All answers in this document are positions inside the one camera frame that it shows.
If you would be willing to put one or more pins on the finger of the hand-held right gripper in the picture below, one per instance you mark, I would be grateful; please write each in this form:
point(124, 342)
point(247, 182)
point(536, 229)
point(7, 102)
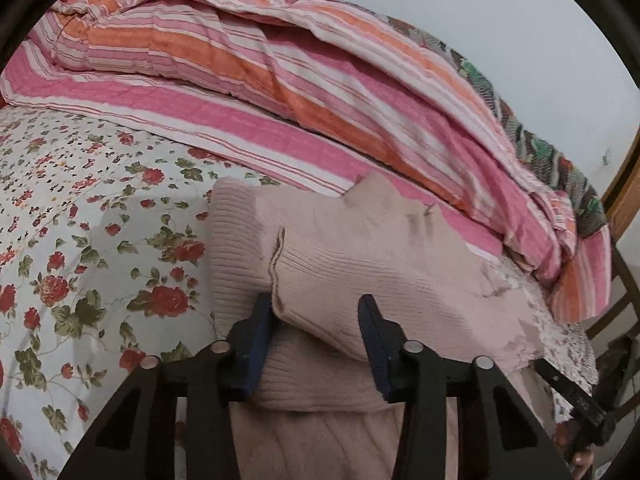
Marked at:
point(560, 377)

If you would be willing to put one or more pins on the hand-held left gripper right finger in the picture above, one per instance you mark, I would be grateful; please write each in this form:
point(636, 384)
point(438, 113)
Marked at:
point(376, 350)

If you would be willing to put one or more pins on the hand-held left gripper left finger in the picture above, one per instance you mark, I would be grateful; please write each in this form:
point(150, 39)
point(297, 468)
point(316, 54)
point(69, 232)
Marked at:
point(257, 342)

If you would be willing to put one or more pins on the pink knit sweater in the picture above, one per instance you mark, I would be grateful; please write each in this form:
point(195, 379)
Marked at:
point(350, 260)

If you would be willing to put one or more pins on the person's right hand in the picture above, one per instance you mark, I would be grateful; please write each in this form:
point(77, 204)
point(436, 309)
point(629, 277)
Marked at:
point(580, 460)

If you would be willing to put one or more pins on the floral bed sheet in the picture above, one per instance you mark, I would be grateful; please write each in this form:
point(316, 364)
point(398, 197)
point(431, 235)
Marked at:
point(75, 210)

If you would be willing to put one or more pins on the green brown patterned blanket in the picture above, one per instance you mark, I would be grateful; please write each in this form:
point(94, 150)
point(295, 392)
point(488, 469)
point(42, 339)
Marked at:
point(500, 100)

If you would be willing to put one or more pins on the pink orange striped quilt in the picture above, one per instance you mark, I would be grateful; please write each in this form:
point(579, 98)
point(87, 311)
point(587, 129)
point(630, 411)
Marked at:
point(250, 60)

